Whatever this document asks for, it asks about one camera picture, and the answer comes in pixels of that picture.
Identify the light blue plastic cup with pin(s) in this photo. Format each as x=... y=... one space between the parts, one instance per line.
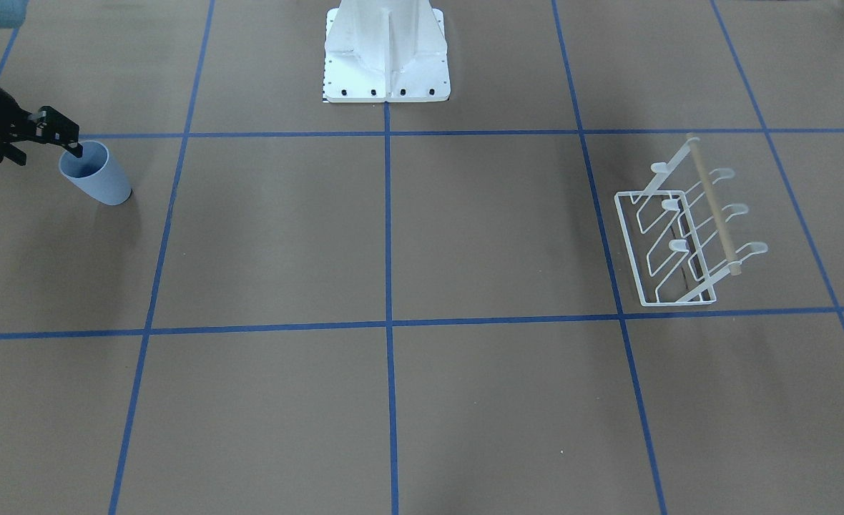
x=97 y=173

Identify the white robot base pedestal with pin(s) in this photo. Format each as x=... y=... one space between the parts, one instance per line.
x=385 y=51

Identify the white wire cup holder rack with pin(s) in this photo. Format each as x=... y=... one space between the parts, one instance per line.
x=677 y=233

